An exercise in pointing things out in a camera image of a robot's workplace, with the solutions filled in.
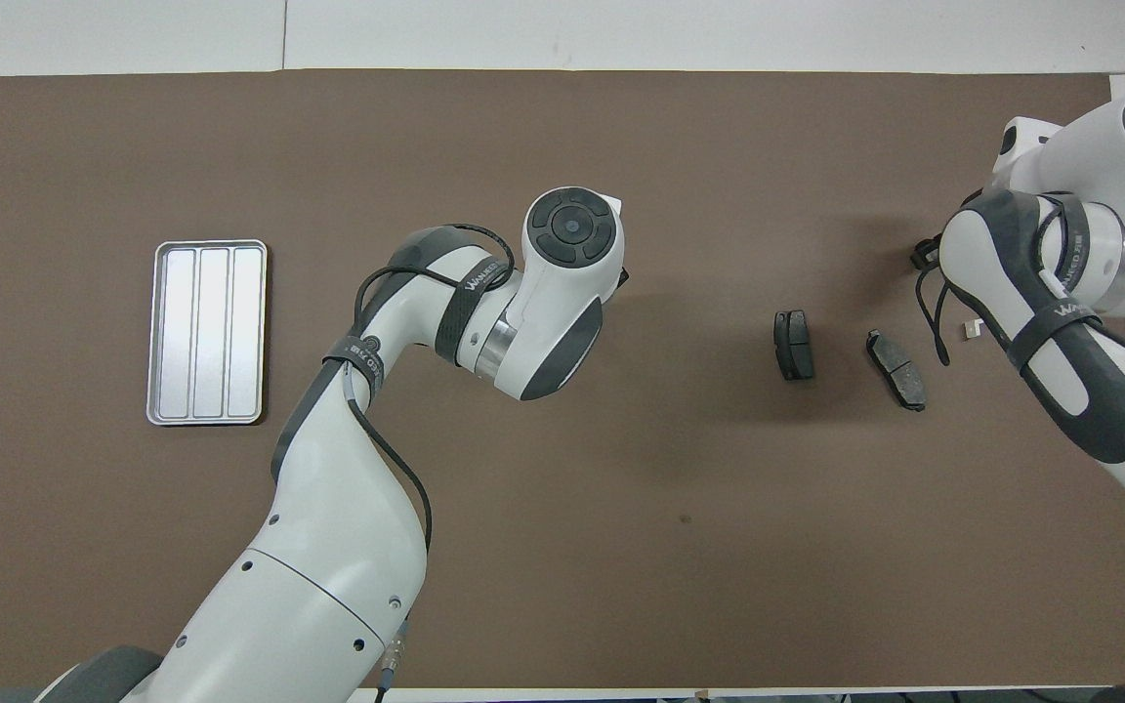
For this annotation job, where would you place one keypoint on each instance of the brown table mat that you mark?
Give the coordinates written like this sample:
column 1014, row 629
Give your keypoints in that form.
column 680, row 586

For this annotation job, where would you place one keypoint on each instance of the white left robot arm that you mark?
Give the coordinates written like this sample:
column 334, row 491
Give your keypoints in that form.
column 328, row 586

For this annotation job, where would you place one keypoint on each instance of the white curved plastic bracket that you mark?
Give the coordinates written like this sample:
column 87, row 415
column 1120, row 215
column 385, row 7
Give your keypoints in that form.
column 970, row 330

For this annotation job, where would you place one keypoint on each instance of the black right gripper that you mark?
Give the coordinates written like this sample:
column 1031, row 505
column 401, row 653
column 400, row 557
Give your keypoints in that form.
column 927, row 254

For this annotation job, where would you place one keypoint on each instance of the dark grey squarish brake pad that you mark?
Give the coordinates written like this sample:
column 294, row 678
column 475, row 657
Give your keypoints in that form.
column 793, row 344

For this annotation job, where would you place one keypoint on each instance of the silver metal tray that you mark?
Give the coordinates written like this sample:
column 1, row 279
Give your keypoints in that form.
column 211, row 332

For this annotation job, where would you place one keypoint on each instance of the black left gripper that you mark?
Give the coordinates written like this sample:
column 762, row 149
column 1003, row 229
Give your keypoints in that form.
column 625, row 278

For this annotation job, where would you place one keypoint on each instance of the dark grey curved brake pad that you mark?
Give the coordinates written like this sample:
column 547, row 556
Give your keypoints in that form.
column 895, row 369

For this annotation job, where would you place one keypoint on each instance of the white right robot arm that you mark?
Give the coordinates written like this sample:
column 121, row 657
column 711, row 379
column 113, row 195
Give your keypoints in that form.
column 1090, row 391

